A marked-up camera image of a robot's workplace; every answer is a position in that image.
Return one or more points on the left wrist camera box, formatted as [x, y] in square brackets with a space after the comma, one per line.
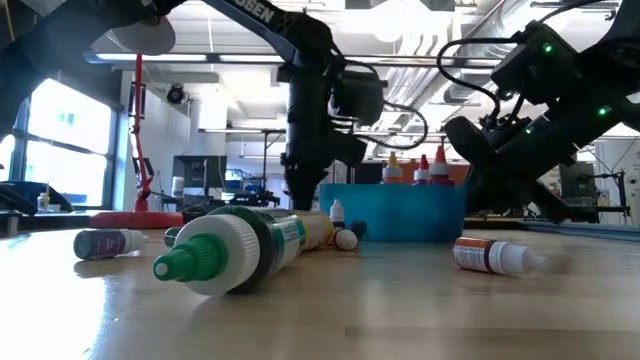
[360, 97]

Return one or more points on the orange panel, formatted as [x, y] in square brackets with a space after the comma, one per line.
[457, 172]

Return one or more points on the black background robot arm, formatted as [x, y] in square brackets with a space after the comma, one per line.
[255, 199]

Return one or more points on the blue plastic bin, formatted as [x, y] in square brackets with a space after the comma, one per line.
[400, 215]

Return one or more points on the red desk lamp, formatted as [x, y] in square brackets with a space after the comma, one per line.
[135, 220]

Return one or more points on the small purple-label bottle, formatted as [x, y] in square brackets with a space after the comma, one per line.
[100, 244]

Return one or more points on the small brown-label bottle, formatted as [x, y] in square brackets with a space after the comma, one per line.
[480, 256]

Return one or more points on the small green-label bottle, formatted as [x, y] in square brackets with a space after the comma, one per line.
[172, 237]

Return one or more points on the black slanted panel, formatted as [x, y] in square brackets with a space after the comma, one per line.
[30, 197]

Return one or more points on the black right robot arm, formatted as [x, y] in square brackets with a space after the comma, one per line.
[600, 100]

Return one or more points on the large green-cap bottle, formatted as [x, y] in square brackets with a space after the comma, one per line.
[225, 250]

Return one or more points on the black gantry frame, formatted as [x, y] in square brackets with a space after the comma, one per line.
[265, 165]

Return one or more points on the small clear bottle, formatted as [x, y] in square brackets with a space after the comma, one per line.
[44, 201]

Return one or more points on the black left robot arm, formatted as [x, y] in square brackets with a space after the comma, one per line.
[280, 25]

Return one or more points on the black equipment stand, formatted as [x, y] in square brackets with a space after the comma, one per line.
[575, 180]

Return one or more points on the black aluminium table frame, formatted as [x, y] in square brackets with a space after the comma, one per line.
[50, 220]

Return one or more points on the long ceiling light rail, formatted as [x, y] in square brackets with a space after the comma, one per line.
[225, 58]

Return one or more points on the black monitor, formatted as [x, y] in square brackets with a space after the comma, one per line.
[200, 175]

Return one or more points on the black ceiling spotlight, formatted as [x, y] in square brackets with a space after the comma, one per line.
[175, 94]

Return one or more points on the small red-label bottle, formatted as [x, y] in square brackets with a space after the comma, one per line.
[346, 240]

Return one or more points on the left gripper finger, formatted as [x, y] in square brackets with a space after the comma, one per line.
[303, 190]

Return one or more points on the large yellow-cap bottle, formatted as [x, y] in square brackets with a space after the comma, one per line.
[317, 230]
[392, 172]

